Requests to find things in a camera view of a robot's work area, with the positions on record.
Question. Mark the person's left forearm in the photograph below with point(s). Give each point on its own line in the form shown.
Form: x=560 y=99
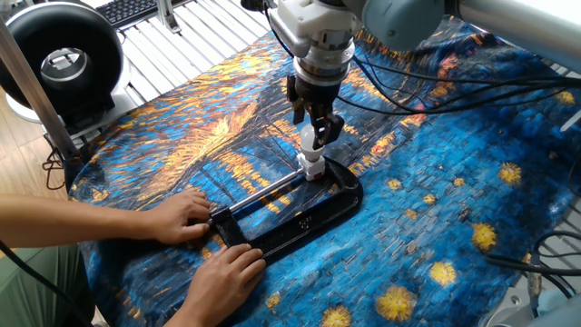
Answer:
x=68 y=222

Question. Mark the person's left hand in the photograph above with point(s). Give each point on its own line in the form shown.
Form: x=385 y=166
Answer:
x=179 y=218

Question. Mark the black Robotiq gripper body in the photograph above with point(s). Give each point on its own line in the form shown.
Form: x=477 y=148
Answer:
x=318 y=95

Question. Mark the person's right forearm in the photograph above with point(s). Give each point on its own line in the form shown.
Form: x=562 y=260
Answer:
x=184 y=320

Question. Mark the person's right hand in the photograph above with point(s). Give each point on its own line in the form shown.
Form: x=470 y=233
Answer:
x=222 y=281

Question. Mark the green trousers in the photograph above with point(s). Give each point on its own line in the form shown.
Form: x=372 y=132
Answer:
x=27 y=290

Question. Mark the white vented wrist housing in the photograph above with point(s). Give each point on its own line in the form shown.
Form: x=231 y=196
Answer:
x=313 y=20

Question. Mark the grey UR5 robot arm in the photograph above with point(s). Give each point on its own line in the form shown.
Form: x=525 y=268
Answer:
x=522 y=32

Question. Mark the aluminium frame bar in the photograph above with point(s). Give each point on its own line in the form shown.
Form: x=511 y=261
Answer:
x=32 y=86

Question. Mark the aluminium upright bracket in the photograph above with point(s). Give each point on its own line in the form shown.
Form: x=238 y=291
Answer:
x=167 y=16

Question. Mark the white lamp socket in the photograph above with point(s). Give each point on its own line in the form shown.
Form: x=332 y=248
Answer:
x=312 y=168

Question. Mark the starry night painting tablecloth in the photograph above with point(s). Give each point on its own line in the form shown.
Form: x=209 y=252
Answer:
x=408 y=181

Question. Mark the black C-clamp with silver screw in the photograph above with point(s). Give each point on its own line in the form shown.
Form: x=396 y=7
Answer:
x=313 y=220

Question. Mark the white light bulb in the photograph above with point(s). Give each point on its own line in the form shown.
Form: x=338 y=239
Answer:
x=308 y=141

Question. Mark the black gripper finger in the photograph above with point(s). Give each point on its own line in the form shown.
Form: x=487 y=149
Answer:
x=297 y=102
x=329 y=129

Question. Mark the black computer keyboard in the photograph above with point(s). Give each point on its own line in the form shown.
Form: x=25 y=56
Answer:
x=127 y=10

